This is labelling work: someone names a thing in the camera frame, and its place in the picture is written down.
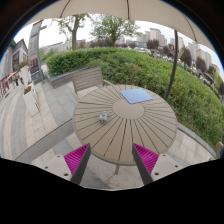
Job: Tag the beige patio umbrella canopy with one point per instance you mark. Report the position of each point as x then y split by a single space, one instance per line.
100 6

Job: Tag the slatted wooden chair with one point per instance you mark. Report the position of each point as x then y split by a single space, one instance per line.
87 78

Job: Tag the person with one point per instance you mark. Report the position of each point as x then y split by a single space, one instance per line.
21 80
16 81

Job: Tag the round leafy tree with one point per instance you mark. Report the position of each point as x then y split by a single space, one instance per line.
113 26

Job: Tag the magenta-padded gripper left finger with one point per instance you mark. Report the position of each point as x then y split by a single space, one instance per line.
77 159

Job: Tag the green hedge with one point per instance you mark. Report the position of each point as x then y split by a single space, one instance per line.
150 70

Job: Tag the transparent computer mouse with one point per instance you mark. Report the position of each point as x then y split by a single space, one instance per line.
103 116

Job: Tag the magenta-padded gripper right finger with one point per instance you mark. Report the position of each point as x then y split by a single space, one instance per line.
146 159

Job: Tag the distant high-rise buildings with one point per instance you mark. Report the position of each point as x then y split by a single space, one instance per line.
155 34

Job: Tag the tall grey sign pillar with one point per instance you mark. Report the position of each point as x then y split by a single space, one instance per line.
34 50

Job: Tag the curved dark umbrella pole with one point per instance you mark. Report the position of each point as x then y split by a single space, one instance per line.
174 60

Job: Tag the tall bare-trunk tree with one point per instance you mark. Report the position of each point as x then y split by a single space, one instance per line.
74 31

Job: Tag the blue mouse pad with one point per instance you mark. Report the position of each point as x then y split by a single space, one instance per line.
136 95

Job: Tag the white flower planter box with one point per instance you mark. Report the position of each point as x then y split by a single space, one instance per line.
30 100

